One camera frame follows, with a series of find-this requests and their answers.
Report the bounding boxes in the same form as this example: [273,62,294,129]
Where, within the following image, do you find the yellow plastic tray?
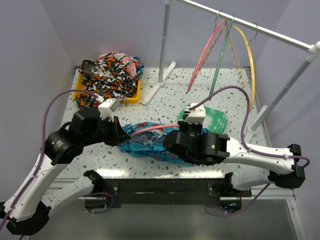
[74,74,142,104]

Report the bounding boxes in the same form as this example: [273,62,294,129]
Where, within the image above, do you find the camouflage pattern clothes pile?
[77,51,145,102]

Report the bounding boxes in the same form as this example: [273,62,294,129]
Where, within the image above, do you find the green plastic hanger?
[209,21,233,95]

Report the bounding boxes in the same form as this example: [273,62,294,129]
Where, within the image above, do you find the green tie-dye shorts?
[177,106,228,134]

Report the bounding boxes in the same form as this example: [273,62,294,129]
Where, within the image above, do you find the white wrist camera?
[98,98,120,122]
[182,103,206,125]

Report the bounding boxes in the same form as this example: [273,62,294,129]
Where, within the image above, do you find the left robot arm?
[0,108,130,236]

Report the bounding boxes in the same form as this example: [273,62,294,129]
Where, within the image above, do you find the pink plastic hanger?
[186,20,228,93]
[130,124,179,143]

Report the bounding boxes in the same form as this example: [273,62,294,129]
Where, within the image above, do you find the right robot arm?
[163,121,306,197]

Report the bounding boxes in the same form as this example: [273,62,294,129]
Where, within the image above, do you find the blue shark print shorts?
[117,121,208,166]

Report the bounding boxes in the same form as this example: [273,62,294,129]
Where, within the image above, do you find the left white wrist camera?
[98,98,120,122]

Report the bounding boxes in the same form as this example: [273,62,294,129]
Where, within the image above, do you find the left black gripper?
[82,114,131,146]

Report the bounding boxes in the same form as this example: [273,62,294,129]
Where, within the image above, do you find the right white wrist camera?
[182,103,206,125]

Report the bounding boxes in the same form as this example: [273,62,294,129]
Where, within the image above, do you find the yellow plastic hanger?
[227,26,256,112]

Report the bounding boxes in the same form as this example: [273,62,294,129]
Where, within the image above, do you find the black mounting base plate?
[74,170,253,210]

